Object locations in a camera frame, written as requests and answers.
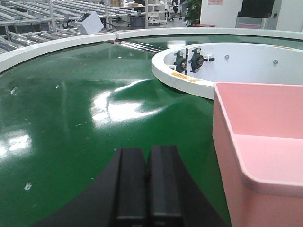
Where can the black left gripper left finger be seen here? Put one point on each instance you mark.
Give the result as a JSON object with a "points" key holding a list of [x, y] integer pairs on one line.
{"points": [[116, 198]]}

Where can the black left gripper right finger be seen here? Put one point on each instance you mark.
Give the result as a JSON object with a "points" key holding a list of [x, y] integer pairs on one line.
{"points": [[174, 198]]}

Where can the pink plastic bin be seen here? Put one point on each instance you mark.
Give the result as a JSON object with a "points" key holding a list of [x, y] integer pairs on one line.
{"points": [[258, 138]]}

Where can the green conveyor belt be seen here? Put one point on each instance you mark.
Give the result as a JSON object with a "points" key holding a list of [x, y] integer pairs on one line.
{"points": [[63, 114]]}

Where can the green bearing block left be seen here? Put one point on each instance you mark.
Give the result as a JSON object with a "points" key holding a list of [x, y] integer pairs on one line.
{"points": [[180, 62]]}

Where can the green bearing block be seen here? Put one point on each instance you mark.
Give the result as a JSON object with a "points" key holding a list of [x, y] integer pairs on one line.
{"points": [[180, 62], [198, 59]]}

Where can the green bearing block right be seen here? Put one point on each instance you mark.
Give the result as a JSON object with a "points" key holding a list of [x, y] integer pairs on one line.
{"points": [[198, 59]]}

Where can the white control box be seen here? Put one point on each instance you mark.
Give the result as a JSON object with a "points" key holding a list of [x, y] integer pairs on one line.
{"points": [[89, 23]]}

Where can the white shelving unit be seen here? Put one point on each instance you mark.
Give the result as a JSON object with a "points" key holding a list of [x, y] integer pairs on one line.
{"points": [[155, 12]]}

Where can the green potted plant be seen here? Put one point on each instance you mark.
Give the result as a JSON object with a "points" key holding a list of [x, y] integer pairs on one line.
{"points": [[193, 13]]}

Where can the metal roller conveyor rack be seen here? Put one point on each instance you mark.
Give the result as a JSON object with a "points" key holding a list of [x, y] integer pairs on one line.
{"points": [[27, 22]]}

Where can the black monitor kiosk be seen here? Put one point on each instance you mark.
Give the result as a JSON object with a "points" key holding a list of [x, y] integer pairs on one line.
{"points": [[259, 14]]}

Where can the white outer conveyor rail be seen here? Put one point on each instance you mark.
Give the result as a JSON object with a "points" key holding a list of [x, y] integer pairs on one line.
{"points": [[15, 57]]}

